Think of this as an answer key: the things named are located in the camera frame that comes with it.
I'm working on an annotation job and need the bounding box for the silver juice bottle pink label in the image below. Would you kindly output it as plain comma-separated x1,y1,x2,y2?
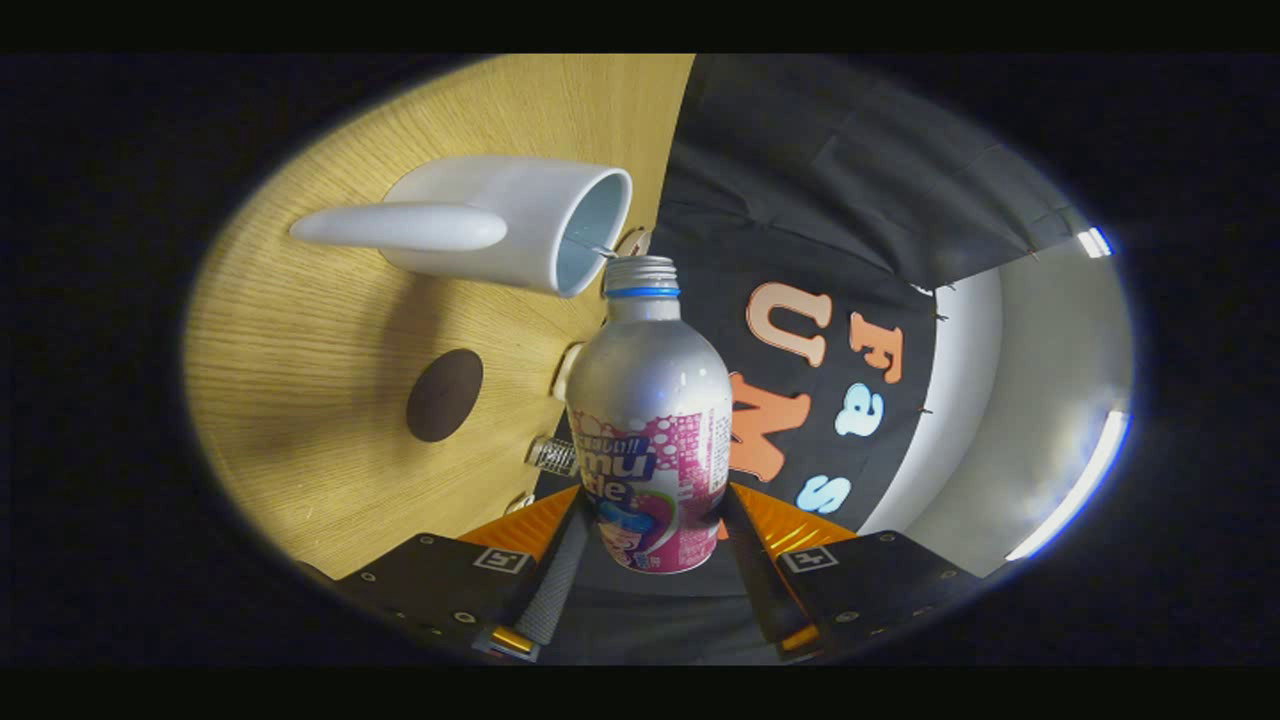
565,255,734,575

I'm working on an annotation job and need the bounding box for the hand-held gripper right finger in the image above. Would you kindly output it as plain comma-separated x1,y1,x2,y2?
722,483,977,657

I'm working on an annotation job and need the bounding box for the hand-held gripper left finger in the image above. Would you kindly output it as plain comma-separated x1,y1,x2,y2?
335,485,593,663

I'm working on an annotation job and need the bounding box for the wooden table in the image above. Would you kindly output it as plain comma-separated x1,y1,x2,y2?
185,55,696,581

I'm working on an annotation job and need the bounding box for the white ceramic cup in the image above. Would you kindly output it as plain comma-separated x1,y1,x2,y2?
290,155,634,299

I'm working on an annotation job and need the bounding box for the dark brown round coaster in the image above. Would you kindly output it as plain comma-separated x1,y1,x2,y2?
406,348,485,443

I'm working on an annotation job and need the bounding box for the white toaster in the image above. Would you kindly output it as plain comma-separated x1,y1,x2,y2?
552,342,586,403

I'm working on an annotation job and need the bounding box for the black backdrop cloth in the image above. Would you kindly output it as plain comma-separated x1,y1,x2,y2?
535,55,1091,666

